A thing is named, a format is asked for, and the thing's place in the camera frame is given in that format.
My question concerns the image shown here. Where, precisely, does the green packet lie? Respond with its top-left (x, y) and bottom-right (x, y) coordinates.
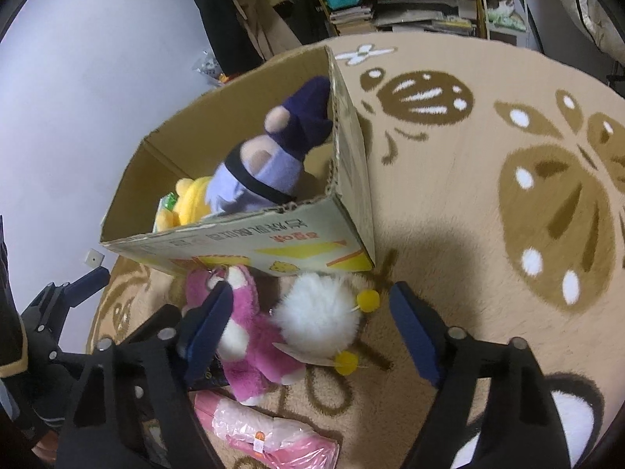
top-left (154, 193), bottom-right (180, 233)

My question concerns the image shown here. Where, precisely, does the clear bag of toys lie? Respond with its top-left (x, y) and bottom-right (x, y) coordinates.
top-left (193, 50), bottom-right (227, 87)

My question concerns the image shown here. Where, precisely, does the black hanging coat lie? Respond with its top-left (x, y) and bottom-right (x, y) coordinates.
top-left (194, 0), bottom-right (263, 79)

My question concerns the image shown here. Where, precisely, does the lower wall socket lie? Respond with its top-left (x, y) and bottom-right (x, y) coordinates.
top-left (85, 249), bottom-right (105, 269)

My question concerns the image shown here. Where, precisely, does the cream folded mattress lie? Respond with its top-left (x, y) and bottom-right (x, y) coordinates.
top-left (559, 0), bottom-right (624, 66)

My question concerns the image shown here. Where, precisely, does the beige hanging coat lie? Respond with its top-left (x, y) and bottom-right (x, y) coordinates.
top-left (234, 0), bottom-right (302, 61)

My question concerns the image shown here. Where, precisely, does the yellow plush pouch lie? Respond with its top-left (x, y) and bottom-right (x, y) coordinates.
top-left (171, 177), bottom-right (212, 227)

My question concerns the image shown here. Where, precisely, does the white fluffy plush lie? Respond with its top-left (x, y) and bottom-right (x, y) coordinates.
top-left (270, 273), bottom-right (381, 376)

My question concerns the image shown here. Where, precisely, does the pink bear plush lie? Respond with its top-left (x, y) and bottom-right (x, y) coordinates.
top-left (186, 265), bottom-right (306, 405)

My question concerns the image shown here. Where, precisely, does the pink plastic packet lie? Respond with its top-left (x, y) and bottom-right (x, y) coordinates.
top-left (193, 391), bottom-right (340, 468)

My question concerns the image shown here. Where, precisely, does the white metal cart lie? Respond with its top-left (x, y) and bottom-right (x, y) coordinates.
top-left (481, 0), bottom-right (543, 52)

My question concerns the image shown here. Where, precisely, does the stack of books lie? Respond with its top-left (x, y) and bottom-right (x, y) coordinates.
top-left (329, 4), bottom-right (376, 36)

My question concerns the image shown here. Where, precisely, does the white haired blindfolded doll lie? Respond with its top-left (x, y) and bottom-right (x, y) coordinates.
top-left (205, 76), bottom-right (334, 214)

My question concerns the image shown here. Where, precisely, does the open cardboard box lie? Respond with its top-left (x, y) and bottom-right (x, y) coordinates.
top-left (101, 45), bottom-right (375, 275)

